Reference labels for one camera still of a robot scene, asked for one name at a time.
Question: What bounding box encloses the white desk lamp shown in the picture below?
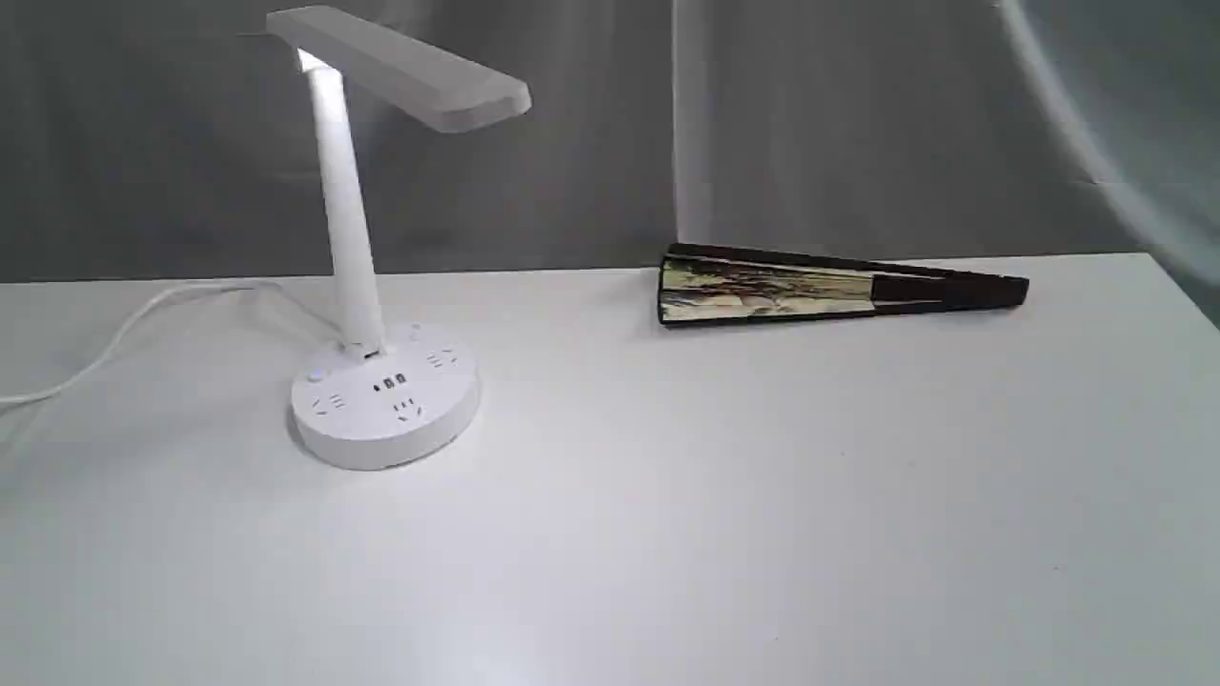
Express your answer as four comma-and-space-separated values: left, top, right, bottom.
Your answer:
265, 6, 532, 472

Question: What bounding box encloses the white power cable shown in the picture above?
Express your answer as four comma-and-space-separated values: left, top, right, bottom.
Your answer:
0, 278, 342, 409

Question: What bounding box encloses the painted folding paper fan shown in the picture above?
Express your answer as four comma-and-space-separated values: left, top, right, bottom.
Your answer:
655, 243, 1031, 330

